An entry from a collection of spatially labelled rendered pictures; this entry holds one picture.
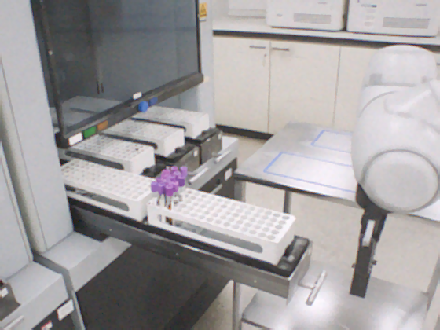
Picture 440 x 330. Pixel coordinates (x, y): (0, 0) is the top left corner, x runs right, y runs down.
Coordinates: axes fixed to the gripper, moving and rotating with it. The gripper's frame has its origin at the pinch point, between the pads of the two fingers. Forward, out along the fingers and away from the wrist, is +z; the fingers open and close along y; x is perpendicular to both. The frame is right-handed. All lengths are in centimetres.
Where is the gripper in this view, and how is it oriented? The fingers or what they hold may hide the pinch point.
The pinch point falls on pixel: (361, 280)
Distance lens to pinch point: 82.0
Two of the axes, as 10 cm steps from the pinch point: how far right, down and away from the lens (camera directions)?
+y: -5.3, 4.4, -7.3
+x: 8.5, 2.2, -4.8
